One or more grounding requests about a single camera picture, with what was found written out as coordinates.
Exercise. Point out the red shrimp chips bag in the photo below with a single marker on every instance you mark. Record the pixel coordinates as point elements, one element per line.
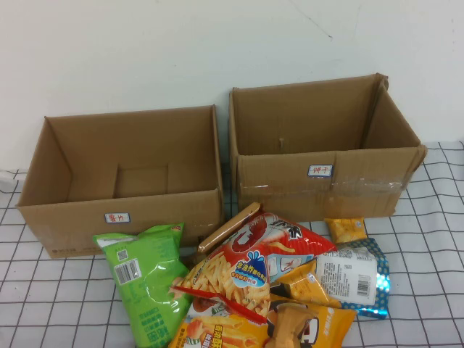
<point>253,235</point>

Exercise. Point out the small yellow snack packet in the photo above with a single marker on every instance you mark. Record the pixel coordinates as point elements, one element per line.
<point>344,230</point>
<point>304,286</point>

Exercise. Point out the small brown snack packet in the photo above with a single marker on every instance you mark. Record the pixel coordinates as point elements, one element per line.
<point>290,326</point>

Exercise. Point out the tall taped cardboard box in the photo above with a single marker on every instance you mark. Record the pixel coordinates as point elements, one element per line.
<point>290,195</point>

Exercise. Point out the white label with red handwriting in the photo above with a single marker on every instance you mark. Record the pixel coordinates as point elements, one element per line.
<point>320,171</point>
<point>116,218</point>

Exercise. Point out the green chips bag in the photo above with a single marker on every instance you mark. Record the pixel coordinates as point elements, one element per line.
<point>145,275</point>

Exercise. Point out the polka-dot bag with white label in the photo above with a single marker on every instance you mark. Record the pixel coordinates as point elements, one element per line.
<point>348,275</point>

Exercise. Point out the low cardboard box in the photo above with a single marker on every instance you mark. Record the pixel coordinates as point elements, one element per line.
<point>72,224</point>

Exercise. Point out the large orange chips bag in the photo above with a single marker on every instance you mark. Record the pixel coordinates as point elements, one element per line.
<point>337,322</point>

